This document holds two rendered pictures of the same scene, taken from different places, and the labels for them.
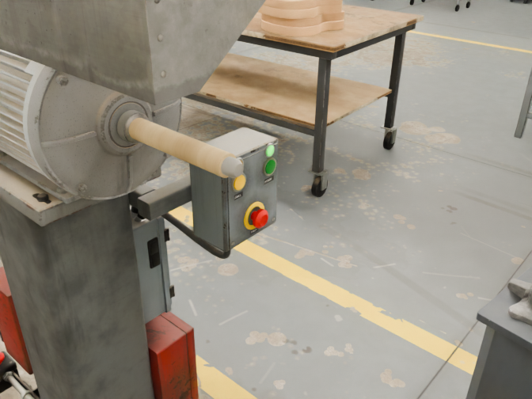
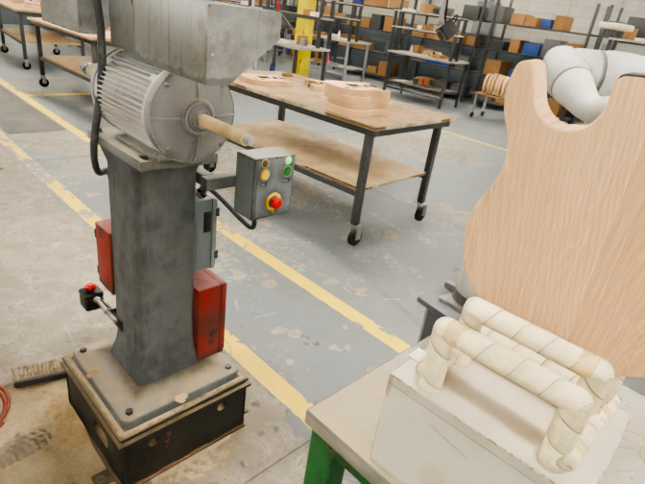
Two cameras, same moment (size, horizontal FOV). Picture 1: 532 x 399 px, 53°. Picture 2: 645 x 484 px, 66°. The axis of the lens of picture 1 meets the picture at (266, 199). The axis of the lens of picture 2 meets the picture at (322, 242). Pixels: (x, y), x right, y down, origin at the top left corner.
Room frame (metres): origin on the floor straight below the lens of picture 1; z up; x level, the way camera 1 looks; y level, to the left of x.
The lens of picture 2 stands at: (-0.51, -0.20, 1.55)
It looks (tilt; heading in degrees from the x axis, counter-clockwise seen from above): 25 degrees down; 2
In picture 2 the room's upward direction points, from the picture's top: 8 degrees clockwise
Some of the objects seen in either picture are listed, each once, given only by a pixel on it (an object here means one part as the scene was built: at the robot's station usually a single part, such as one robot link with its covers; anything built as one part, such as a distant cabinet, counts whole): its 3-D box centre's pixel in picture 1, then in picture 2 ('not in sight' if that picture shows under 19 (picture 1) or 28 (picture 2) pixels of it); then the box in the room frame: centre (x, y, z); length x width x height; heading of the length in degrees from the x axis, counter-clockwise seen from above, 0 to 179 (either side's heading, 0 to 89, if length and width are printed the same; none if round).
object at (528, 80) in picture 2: not in sight; (536, 94); (0.21, -0.44, 1.48); 0.07 x 0.04 x 0.09; 52
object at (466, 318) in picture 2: not in sight; (466, 334); (0.10, -0.40, 1.15); 0.03 x 0.03 x 0.09
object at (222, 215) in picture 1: (203, 194); (244, 185); (1.00, 0.13, 0.99); 0.24 x 0.21 x 0.26; 49
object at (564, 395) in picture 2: not in sight; (506, 362); (-0.02, -0.42, 1.20); 0.20 x 0.03 x 0.03; 52
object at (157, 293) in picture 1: (127, 209); (195, 191); (1.03, 0.31, 0.93); 0.15 x 0.10 x 0.55; 49
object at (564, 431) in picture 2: not in sight; (563, 433); (-0.07, -0.49, 1.15); 0.03 x 0.03 x 0.09
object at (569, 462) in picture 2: not in sight; (577, 438); (-0.04, -0.52, 1.12); 0.11 x 0.03 x 0.03; 143
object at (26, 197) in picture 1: (49, 159); (151, 144); (0.91, 0.41, 1.11); 0.36 x 0.24 x 0.04; 49
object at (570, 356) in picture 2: not in sight; (533, 337); (0.05, -0.47, 1.20); 0.20 x 0.03 x 0.03; 52
